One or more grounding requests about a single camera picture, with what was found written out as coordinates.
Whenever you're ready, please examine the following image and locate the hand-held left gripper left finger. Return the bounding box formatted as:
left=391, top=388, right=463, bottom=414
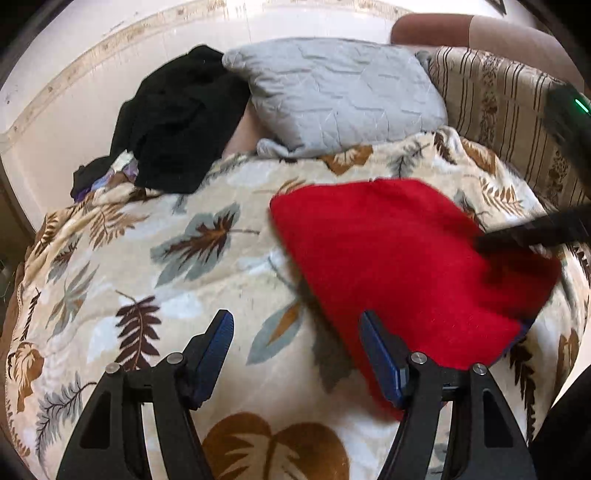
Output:
left=55, top=309, right=235, bottom=480

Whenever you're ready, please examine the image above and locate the grey quilted pillow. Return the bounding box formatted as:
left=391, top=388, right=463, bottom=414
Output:
left=222, top=38, right=450, bottom=160

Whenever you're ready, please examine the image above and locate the small black cloth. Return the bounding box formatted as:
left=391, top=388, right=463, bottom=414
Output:
left=70, top=156, right=117, bottom=197

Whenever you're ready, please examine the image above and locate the beige leaf-patterned blanket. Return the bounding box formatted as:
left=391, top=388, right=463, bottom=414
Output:
left=0, top=126, right=588, bottom=480

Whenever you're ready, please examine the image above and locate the pink pillow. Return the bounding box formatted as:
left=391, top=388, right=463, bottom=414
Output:
left=222, top=108, right=262, bottom=157

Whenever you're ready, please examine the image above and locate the dark cloth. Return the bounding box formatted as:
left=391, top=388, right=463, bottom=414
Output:
left=529, top=381, right=591, bottom=480

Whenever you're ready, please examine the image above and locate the purple patterned cloth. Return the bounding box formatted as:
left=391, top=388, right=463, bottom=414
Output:
left=74, top=150, right=141, bottom=204

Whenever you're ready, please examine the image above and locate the red sweater with navy trim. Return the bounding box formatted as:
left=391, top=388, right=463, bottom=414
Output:
left=269, top=178, right=563, bottom=423

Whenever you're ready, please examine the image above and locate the large black garment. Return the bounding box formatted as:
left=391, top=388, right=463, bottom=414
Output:
left=108, top=44, right=252, bottom=195

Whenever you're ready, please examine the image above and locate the pinkish brown bolster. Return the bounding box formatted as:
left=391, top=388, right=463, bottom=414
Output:
left=390, top=13, right=571, bottom=80

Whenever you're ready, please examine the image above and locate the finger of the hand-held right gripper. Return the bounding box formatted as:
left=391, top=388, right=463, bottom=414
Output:
left=475, top=202, right=591, bottom=254

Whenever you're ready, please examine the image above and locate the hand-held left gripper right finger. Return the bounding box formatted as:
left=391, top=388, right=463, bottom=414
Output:
left=359, top=311, right=539, bottom=480

